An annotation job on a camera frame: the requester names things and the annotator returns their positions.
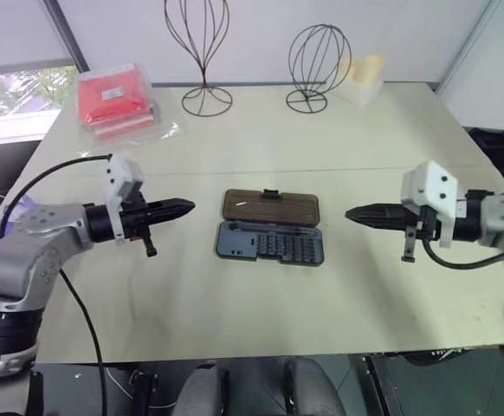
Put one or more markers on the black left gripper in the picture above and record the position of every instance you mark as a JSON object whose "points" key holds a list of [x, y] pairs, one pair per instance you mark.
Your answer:
{"points": [[136, 216]]}

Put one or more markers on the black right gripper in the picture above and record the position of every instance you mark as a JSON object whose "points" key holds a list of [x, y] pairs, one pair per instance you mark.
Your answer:
{"points": [[425, 223]]}

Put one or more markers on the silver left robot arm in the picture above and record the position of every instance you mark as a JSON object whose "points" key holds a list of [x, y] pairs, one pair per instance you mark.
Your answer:
{"points": [[22, 255]]}

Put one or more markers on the screwdriver bit case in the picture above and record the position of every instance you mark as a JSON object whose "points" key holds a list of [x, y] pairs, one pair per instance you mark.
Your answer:
{"points": [[271, 236]]}

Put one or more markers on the red packs in clear bag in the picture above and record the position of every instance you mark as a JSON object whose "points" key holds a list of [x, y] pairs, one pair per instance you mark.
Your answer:
{"points": [[115, 97]]}

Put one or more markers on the dark rounded shape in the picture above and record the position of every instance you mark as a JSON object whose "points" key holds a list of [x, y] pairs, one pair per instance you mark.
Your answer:
{"points": [[200, 390], [314, 388]]}

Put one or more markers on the white roller window blind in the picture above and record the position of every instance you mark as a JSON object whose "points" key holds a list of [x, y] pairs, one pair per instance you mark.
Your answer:
{"points": [[14, 30]]}

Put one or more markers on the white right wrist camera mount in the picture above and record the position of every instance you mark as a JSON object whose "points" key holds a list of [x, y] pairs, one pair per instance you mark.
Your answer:
{"points": [[429, 184]]}

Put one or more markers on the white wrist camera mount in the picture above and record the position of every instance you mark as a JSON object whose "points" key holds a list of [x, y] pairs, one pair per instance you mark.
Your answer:
{"points": [[120, 172], [429, 184]]}

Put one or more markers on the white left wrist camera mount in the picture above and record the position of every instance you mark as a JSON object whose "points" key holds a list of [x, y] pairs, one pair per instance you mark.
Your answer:
{"points": [[120, 172]]}

